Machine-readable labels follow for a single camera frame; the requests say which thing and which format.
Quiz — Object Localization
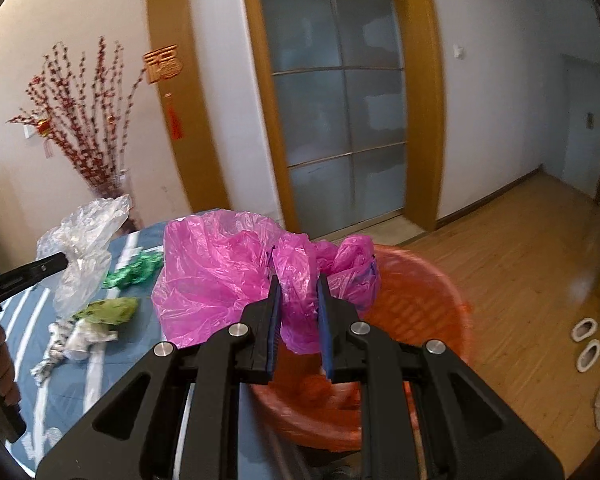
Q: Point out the pink plastic bag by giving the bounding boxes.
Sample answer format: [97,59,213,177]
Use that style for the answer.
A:
[151,209,381,357]

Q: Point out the person's left hand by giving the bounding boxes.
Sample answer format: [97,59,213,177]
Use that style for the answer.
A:
[0,321,22,410]

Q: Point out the light green packet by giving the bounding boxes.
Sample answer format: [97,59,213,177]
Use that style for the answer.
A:
[72,297,141,327]

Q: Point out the wooden wall trim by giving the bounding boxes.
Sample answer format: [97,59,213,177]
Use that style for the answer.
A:
[146,0,232,214]

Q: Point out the black white patterned wrapper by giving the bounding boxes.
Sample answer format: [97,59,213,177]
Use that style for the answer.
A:
[30,321,81,389]

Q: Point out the red hanging tassel ornament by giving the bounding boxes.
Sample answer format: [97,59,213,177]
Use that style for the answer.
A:
[142,47,186,141]

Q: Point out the white crumpled plastic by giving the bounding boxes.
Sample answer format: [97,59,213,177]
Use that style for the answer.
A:
[65,320,119,362]

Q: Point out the clear plastic bag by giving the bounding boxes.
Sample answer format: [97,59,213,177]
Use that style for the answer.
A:
[36,195,132,319]

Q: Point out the red berry branches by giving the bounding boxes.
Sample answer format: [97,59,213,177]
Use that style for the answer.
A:
[7,35,147,197]

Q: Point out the blue white striped tablecloth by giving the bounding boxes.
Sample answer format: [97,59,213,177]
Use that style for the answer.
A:
[0,208,301,476]

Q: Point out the white slipper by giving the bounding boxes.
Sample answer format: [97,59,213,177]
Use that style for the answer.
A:
[576,340,600,374]
[571,317,599,344]

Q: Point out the frosted glass sliding door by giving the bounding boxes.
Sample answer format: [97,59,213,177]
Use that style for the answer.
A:
[255,0,409,239]

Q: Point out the orange plastic trash bin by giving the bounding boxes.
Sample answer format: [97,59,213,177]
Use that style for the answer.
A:
[245,244,474,457]

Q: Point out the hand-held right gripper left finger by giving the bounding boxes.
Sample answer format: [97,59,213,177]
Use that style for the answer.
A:
[36,274,283,480]

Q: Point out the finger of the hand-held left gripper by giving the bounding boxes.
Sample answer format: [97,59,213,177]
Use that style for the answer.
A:
[0,252,69,312]

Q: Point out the crumpled dark green wrapper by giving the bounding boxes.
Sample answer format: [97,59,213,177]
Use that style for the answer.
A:
[102,252,164,290]

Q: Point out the wooden door frame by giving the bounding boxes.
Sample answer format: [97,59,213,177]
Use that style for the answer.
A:
[237,0,447,242]

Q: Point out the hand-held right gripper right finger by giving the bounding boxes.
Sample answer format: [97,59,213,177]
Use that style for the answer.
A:
[316,275,566,480]

